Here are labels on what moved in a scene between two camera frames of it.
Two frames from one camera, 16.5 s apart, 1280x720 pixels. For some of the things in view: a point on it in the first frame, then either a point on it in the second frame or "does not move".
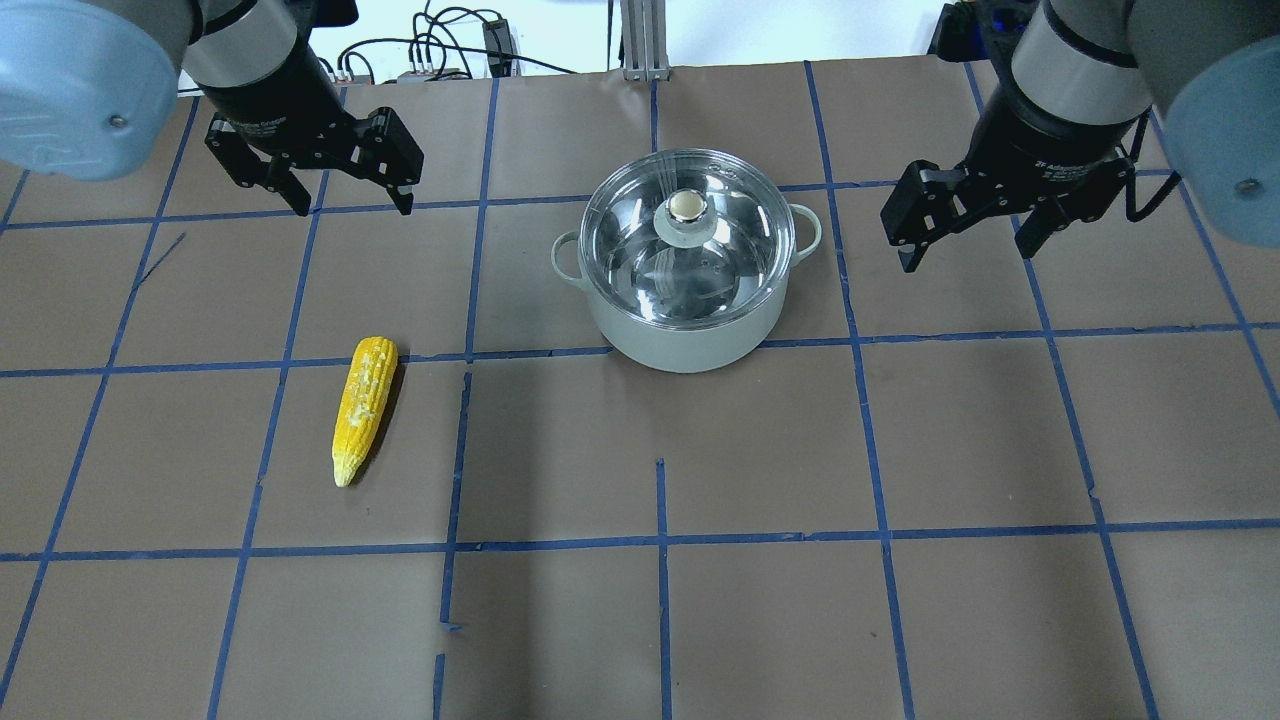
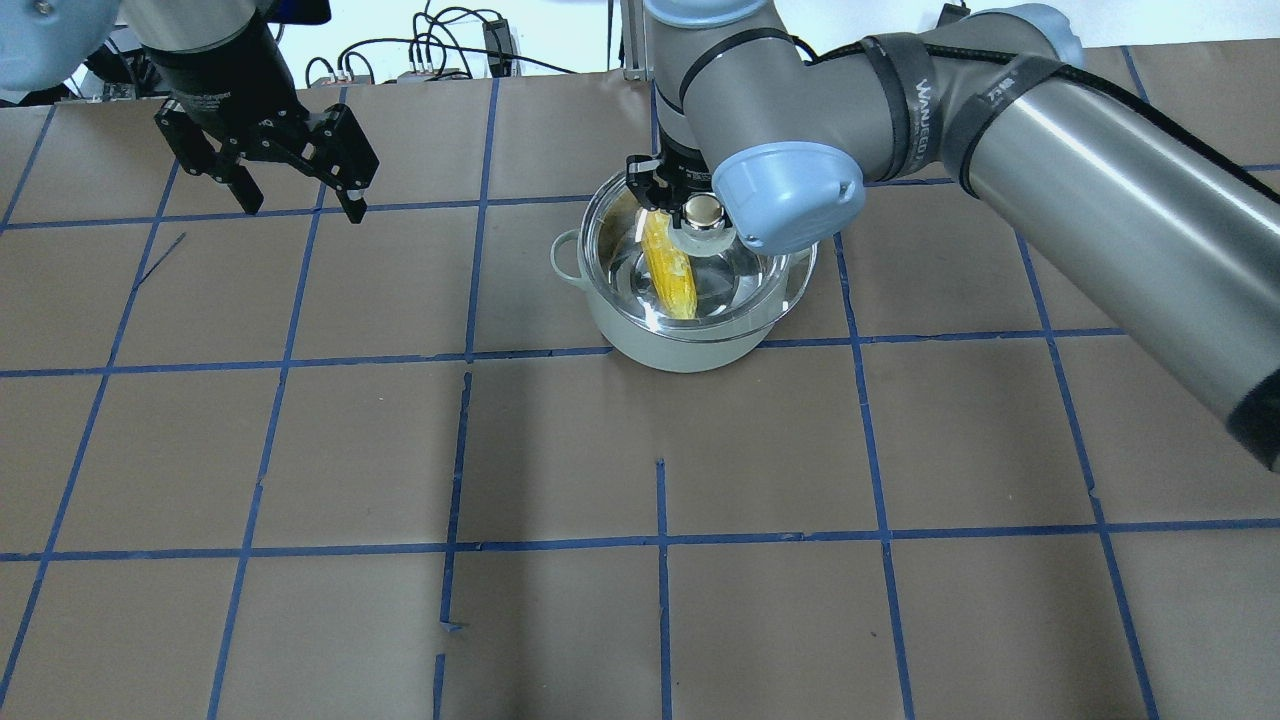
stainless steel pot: [656, 348] does not move
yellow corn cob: [364, 407] to [672, 271]
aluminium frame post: [645, 41] does not move
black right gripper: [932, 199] to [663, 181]
